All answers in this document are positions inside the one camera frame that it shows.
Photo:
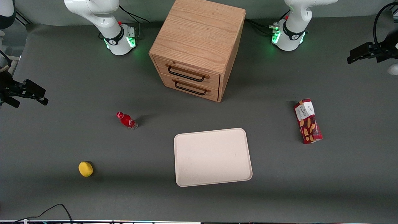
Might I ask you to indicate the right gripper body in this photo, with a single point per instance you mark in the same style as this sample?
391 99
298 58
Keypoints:
6 84

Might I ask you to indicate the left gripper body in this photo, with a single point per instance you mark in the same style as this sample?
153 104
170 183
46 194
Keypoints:
383 50

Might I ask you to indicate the red cookie box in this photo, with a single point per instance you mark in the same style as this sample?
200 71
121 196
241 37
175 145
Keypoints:
307 121

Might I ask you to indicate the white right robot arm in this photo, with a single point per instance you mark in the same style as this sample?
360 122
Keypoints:
102 18

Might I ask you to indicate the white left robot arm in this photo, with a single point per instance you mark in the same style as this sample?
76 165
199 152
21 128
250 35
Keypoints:
293 18

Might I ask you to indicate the cream rectangular tray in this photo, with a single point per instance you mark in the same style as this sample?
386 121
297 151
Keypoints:
213 157

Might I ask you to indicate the yellow lemon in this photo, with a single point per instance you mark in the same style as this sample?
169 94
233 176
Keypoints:
85 169

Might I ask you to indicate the small red bottle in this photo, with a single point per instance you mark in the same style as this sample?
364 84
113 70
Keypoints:
126 119

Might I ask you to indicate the wooden drawer front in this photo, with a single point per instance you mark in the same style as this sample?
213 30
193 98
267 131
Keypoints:
168 81
161 64

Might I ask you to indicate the wooden two-drawer cabinet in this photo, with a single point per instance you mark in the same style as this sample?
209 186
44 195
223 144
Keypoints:
199 34

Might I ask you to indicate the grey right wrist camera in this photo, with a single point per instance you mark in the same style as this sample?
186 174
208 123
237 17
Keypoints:
3 63

